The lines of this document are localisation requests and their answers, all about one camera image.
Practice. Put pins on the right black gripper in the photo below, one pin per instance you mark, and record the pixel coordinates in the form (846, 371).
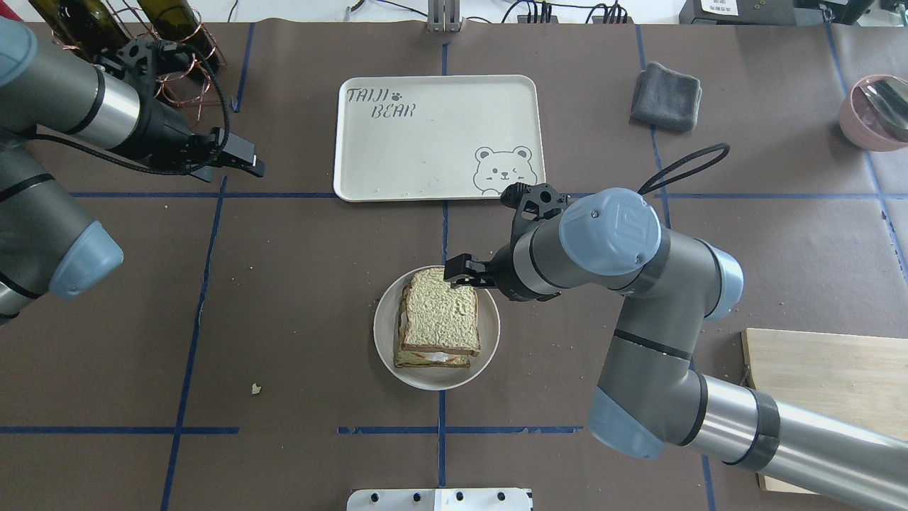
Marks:
(505, 278)

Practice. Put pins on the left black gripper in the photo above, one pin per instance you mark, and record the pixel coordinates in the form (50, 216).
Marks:
(164, 128)

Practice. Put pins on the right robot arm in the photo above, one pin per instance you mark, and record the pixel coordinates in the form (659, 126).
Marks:
(648, 395)

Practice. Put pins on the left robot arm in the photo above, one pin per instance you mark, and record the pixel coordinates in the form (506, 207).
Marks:
(107, 109)

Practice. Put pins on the cream bear tray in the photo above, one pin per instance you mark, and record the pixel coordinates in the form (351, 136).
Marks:
(436, 138)

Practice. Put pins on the white round plate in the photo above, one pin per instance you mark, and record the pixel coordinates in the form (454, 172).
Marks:
(431, 371)

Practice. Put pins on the fried egg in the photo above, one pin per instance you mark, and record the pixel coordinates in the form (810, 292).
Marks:
(443, 356)

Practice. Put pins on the dark green wine bottle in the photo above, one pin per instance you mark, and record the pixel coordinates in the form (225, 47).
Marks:
(176, 21)

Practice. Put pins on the grey folded cloth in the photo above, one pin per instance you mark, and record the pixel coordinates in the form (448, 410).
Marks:
(666, 98)

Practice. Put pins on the wooden cutting board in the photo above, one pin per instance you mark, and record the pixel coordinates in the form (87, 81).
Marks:
(860, 380)

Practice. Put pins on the pink bowl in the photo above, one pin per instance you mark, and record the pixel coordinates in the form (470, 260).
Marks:
(861, 123)

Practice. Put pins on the metal scoop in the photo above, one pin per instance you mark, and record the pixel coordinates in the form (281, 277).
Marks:
(888, 99)

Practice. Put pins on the copper wire bottle rack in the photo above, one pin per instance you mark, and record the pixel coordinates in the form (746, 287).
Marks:
(189, 89)

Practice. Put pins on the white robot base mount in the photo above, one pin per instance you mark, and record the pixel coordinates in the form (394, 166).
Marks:
(441, 499)

